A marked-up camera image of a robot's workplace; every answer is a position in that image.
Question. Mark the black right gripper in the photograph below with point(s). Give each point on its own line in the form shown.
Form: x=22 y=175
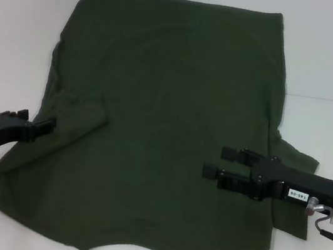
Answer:
x=302 y=184

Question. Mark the dark green shirt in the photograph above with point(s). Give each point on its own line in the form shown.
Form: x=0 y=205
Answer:
x=166 y=84

